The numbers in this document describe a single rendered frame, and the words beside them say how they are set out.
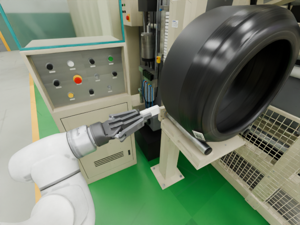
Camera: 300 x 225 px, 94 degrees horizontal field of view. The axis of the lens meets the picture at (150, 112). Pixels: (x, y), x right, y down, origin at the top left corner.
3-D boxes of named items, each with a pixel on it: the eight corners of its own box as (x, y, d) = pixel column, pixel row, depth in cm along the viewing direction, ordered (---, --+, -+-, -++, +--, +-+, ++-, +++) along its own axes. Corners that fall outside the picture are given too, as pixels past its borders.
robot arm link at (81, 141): (66, 125, 43) (85, 117, 45) (79, 143, 49) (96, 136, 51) (67, 145, 37) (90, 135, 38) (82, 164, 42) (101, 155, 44)
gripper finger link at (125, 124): (109, 125, 44) (110, 128, 43) (141, 112, 47) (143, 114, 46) (112, 134, 47) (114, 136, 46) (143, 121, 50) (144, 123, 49)
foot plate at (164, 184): (150, 168, 158) (150, 166, 157) (170, 158, 168) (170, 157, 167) (162, 189, 139) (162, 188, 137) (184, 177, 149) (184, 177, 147)
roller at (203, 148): (164, 111, 89) (170, 108, 90) (165, 117, 92) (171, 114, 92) (205, 152, 63) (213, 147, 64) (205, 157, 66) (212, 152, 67)
